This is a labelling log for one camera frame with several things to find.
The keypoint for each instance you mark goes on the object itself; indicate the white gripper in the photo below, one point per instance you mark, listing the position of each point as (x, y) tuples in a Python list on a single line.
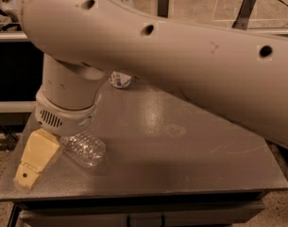
[(65, 119)]

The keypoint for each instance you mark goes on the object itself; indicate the clear plastic water bottle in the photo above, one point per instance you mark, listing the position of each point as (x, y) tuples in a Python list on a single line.
[(85, 149)]

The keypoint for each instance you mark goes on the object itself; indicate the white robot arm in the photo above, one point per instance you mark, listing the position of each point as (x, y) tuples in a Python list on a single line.
[(238, 75)]

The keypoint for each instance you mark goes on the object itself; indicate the upright labelled water bottle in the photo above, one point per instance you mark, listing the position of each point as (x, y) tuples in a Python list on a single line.
[(119, 80)]

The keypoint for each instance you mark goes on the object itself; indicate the grey table cabinet base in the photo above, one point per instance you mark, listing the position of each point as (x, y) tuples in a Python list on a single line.
[(198, 210)]

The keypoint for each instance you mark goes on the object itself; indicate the grey metal rail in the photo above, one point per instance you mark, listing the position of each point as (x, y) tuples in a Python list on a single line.
[(19, 36)]

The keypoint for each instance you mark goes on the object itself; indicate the middle metal barrier bracket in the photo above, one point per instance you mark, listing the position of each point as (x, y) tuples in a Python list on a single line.
[(163, 8)]

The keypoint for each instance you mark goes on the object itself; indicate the metal barrier bracket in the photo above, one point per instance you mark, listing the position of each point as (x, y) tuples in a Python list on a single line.
[(163, 8), (244, 14)]

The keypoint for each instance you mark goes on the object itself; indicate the right metal barrier bracket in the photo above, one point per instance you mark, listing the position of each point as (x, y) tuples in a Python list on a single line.
[(244, 14)]

